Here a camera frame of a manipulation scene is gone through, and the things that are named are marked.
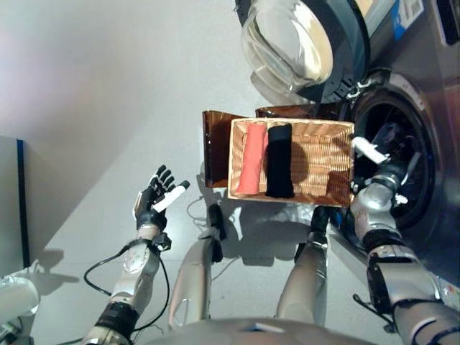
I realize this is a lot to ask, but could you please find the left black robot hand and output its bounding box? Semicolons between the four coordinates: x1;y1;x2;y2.
133;164;190;231

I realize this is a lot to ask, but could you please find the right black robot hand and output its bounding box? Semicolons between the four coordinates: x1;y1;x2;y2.
351;121;427;177

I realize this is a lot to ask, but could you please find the black cloth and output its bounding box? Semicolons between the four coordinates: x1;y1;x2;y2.
264;123;296;199

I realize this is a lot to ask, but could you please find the dark grey washing machine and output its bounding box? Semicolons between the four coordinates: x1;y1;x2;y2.
315;0;460;285

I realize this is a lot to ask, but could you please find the round glass washing machine door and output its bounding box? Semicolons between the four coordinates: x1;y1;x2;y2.
234;0;372;106

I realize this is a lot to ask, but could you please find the rectangular wicker basket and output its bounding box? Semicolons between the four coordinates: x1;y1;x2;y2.
226;117;357;208

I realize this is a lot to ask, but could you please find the left silver robot leg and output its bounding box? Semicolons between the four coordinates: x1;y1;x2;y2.
167;203;228;331

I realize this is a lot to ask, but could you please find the silver robot leg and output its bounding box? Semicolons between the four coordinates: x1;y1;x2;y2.
276;206;331;327
167;203;228;331

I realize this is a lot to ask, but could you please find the brown translucent acrylic stool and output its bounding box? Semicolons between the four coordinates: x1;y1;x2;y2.
201;105;346;190

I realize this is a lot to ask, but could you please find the rolled coral red cloth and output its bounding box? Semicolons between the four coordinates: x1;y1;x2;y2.
237;123;269;196

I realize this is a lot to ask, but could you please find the small blue sticker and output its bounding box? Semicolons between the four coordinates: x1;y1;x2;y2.
392;0;426;41

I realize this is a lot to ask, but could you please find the grey panel with black edge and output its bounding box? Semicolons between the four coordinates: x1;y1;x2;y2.
0;135;31;271

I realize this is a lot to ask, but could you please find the white cabinet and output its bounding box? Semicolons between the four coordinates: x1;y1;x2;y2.
354;0;395;36

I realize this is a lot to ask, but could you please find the right silver robot leg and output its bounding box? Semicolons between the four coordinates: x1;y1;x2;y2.
276;206;331;327

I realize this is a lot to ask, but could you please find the white cylindrical device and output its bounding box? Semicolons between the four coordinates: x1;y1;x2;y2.
0;276;41;320

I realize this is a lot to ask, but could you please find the silver robot torso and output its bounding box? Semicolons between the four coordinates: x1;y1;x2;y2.
142;317;405;345

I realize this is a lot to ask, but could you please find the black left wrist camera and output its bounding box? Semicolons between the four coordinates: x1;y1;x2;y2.
152;232;173;252

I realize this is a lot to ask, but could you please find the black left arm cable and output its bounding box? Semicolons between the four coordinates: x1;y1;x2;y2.
83;241;171;332

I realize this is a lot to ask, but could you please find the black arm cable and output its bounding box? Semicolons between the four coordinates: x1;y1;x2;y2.
83;241;171;332
352;292;397;332

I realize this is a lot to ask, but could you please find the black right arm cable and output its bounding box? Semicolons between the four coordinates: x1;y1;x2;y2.
352;292;397;332

